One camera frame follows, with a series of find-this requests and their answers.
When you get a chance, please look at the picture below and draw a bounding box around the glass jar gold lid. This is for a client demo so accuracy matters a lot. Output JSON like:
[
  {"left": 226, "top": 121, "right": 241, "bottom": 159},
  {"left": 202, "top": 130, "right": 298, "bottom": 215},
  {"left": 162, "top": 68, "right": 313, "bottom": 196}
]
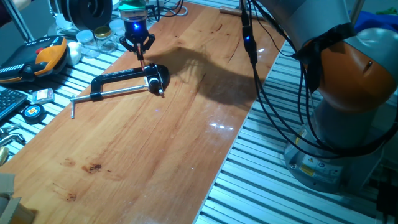
[{"left": 93, "top": 26, "right": 119, "bottom": 54}]

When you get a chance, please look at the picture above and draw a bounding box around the black computer keyboard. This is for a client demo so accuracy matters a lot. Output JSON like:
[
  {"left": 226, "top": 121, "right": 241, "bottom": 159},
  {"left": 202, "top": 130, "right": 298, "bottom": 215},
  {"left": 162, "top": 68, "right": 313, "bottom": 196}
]
[{"left": 0, "top": 88, "right": 29, "bottom": 122}]

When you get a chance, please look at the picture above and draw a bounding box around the grey metal slanted pole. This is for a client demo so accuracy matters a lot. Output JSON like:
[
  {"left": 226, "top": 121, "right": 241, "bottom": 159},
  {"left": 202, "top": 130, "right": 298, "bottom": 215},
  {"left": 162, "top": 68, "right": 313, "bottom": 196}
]
[{"left": 3, "top": 0, "right": 35, "bottom": 43}]

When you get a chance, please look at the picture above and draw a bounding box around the blue plastic bag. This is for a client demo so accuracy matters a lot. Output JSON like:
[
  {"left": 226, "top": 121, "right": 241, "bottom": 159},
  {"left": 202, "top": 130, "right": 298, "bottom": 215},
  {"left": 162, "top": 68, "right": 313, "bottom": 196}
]
[{"left": 354, "top": 11, "right": 398, "bottom": 32}]

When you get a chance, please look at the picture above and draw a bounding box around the black round tape measure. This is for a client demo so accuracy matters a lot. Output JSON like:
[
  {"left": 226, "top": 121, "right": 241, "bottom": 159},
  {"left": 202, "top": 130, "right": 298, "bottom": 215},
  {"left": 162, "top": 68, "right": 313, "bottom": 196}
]
[{"left": 21, "top": 103, "right": 47, "bottom": 125}]

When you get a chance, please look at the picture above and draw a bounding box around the varnished wooden board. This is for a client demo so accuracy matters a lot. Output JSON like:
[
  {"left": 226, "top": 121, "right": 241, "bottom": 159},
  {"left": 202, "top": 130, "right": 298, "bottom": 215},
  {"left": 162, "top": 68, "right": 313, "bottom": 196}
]
[{"left": 0, "top": 1, "right": 287, "bottom": 224}]

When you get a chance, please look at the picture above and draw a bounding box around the small matchbox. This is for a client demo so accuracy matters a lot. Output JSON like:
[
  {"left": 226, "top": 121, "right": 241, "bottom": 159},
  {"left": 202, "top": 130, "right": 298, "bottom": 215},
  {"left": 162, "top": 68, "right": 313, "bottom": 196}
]
[{"left": 31, "top": 88, "right": 55, "bottom": 105}]

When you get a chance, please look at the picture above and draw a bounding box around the white cable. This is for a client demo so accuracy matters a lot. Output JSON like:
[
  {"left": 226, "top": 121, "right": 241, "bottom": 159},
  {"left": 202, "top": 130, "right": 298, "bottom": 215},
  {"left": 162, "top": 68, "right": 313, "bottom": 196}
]
[{"left": 167, "top": 2, "right": 189, "bottom": 17}]

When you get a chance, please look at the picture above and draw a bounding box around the white rounded figurine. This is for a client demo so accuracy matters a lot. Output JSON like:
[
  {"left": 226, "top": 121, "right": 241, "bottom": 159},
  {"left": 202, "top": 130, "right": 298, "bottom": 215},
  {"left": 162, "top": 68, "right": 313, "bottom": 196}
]
[{"left": 66, "top": 41, "right": 83, "bottom": 67}]

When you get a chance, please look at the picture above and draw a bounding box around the red black striped pencil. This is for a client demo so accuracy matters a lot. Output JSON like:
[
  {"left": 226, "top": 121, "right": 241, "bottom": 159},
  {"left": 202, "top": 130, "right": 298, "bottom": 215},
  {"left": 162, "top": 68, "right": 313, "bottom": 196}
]
[{"left": 136, "top": 43, "right": 146, "bottom": 72}]

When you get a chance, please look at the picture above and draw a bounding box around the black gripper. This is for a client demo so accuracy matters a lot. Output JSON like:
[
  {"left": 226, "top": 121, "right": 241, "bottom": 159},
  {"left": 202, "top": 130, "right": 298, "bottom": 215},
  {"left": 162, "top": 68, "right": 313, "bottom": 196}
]
[{"left": 119, "top": 18, "right": 157, "bottom": 62}]

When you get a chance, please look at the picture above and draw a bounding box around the person's bare hand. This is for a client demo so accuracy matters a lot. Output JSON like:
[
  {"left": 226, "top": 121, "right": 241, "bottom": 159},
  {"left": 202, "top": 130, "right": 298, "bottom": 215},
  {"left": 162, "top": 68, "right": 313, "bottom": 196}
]
[{"left": 12, "top": 0, "right": 34, "bottom": 11}]

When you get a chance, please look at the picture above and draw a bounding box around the black filament spool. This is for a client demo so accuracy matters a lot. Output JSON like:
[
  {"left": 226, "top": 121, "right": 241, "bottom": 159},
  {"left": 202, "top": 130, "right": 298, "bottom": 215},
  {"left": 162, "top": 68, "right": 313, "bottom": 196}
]
[{"left": 60, "top": 0, "right": 113, "bottom": 32}]

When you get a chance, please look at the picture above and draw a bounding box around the black metal C-clamp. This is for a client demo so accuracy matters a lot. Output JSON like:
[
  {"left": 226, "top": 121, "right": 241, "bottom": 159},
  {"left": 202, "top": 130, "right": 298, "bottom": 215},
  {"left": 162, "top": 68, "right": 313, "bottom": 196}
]
[{"left": 70, "top": 63, "right": 170, "bottom": 120}]

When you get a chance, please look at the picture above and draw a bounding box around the chrome pipe fitting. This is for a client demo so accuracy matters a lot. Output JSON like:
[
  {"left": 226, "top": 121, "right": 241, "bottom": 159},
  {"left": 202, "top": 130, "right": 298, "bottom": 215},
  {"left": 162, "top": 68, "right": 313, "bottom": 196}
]
[{"left": 0, "top": 132, "right": 27, "bottom": 147}]

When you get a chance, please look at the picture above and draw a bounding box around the orange black teach pendant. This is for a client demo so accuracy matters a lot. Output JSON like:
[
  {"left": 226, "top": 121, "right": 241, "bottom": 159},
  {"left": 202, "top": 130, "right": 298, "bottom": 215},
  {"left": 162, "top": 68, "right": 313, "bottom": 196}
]
[{"left": 0, "top": 35, "right": 69, "bottom": 84}]

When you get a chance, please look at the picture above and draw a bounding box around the dark sleeved forearm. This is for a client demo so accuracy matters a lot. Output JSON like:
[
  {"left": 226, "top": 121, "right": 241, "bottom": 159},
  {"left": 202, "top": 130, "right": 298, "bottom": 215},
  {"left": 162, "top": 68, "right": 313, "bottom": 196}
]
[{"left": 0, "top": 7, "right": 20, "bottom": 28}]

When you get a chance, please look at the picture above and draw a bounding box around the clear jar white lid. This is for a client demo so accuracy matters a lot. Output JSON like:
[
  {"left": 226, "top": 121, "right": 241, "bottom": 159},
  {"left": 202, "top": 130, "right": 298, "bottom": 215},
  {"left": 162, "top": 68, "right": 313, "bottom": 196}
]
[
  {"left": 76, "top": 30, "right": 96, "bottom": 58},
  {"left": 108, "top": 19, "right": 126, "bottom": 37}
]

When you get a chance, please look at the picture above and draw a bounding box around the green crumpled item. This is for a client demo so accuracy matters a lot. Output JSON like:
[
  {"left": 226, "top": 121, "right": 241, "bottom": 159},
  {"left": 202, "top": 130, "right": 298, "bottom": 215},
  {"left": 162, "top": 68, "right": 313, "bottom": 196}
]
[{"left": 375, "top": 7, "right": 398, "bottom": 16}]

